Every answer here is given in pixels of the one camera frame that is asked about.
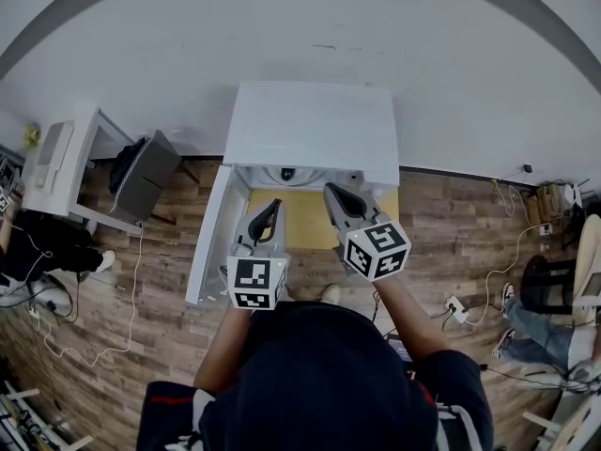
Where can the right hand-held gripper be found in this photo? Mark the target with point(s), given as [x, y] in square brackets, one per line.
[375, 252]

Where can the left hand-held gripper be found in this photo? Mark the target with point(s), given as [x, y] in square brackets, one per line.
[253, 275]

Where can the white round plate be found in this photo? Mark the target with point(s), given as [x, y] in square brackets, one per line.
[310, 176]

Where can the purple eggplant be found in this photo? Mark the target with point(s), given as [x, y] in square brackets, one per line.
[287, 174]

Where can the white microwave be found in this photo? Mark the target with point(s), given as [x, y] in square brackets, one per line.
[310, 125]

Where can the person's right forearm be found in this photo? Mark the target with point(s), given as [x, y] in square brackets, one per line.
[408, 322]

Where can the person's left forearm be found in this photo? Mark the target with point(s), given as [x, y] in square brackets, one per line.
[223, 350]

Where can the low wooden table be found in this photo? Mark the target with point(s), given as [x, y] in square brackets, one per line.
[305, 223]

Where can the person's right white shoe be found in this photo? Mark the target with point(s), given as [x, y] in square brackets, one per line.
[331, 294]

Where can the dark grey chair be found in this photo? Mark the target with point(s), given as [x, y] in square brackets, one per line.
[150, 176]

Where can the white power strip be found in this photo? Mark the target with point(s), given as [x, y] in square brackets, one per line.
[456, 309]

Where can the black garment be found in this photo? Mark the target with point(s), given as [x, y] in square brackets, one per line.
[129, 167]

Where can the person's dark jacket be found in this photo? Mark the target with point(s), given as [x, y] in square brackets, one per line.
[319, 383]

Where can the white desk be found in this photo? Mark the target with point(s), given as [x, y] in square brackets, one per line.
[80, 167]

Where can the brown cardboard box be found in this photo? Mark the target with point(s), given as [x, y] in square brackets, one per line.
[549, 205]

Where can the black round stool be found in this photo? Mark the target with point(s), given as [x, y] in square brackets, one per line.
[547, 284]

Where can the grey keyboard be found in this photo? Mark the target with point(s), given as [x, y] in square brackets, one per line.
[51, 150]

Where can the beige chair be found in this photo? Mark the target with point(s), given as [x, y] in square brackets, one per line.
[587, 261]

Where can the yellow-green object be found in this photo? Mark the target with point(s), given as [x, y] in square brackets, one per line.
[33, 135]

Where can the black wall charger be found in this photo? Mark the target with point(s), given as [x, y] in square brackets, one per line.
[528, 168]

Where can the wooden frame rack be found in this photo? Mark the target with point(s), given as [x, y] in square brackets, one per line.
[23, 393]

